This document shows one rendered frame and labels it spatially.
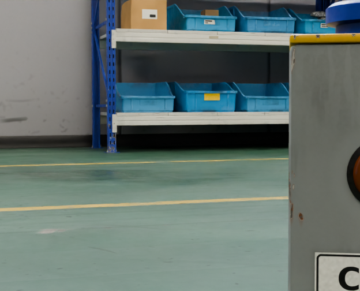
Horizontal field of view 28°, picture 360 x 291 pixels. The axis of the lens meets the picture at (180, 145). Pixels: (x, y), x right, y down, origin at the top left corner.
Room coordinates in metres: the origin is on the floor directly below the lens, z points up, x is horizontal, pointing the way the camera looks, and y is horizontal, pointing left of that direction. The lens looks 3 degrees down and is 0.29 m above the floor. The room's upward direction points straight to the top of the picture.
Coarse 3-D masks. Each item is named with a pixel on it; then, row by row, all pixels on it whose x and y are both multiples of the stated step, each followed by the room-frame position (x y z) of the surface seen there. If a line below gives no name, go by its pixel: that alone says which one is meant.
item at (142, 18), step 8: (136, 0) 4.73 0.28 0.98; (144, 0) 4.75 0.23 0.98; (152, 0) 4.76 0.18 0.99; (160, 0) 4.78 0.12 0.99; (128, 8) 4.78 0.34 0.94; (136, 8) 4.73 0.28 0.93; (144, 8) 4.74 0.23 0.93; (152, 8) 4.76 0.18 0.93; (160, 8) 4.78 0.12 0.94; (128, 16) 4.78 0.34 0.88; (136, 16) 4.73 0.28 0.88; (144, 16) 4.74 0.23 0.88; (152, 16) 4.76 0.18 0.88; (160, 16) 4.78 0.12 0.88; (128, 24) 4.79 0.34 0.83; (136, 24) 4.73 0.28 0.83; (144, 24) 4.74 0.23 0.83; (152, 24) 4.76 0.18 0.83; (160, 24) 4.78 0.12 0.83
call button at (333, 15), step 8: (352, 0) 0.29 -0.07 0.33; (328, 8) 0.30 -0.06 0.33; (336, 8) 0.29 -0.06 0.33; (344, 8) 0.29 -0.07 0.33; (352, 8) 0.29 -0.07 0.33; (328, 16) 0.30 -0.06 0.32; (336, 16) 0.29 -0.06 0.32; (344, 16) 0.29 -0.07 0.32; (352, 16) 0.29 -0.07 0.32; (328, 24) 0.30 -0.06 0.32; (336, 24) 0.30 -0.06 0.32; (344, 24) 0.30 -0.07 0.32; (352, 24) 0.29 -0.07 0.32; (336, 32) 0.30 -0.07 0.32; (344, 32) 0.30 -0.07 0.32; (352, 32) 0.29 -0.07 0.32
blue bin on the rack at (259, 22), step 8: (232, 8) 5.15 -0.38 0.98; (280, 8) 5.26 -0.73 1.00; (240, 16) 5.04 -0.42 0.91; (248, 16) 4.91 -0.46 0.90; (256, 16) 5.44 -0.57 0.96; (264, 16) 5.45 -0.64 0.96; (272, 16) 5.40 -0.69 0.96; (280, 16) 5.25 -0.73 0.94; (288, 16) 5.11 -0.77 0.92; (240, 24) 5.05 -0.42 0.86; (248, 24) 4.92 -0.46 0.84; (256, 24) 4.93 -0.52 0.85; (264, 24) 4.94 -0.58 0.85; (272, 24) 4.96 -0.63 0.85; (280, 24) 4.98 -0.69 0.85; (288, 24) 4.99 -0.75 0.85; (264, 32) 4.96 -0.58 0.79; (272, 32) 4.97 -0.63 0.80; (280, 32) 4.99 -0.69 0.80; (288, 32) 5.00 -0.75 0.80
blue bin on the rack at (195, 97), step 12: (168, 84) 5.13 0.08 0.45; (180, 84) 5.27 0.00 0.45; (192, 84) 5.30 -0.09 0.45; (204, 84) 5.32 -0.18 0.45; (216, 84) 5.25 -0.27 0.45; (180, 96) 4.91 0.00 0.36; (192, 96) 4.79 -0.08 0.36; (204, 96) 4.82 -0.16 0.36; (216, 96) 4.84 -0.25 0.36; (228, 96) 4.87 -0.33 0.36; (180, 108) 4.93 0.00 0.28; (192, 108) 4.80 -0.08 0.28; (204, 108) 4.82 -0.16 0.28; (216, 108) 4.85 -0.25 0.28; (228, 108) 4.88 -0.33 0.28
